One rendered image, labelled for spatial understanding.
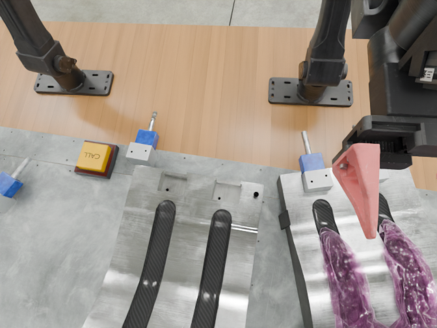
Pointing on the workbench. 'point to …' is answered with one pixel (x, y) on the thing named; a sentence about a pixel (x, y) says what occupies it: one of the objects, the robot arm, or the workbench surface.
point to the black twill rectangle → (284, 220)
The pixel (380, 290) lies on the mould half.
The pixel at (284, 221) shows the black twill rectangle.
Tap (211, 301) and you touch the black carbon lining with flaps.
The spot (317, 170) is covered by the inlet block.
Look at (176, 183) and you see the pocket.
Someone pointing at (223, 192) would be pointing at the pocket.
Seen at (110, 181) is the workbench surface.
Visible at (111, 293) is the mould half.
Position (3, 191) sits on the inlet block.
